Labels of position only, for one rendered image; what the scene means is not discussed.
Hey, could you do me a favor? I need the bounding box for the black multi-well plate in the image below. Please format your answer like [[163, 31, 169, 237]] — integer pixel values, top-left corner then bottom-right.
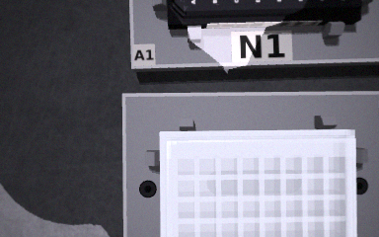
[[167, 0, 362, 30]]

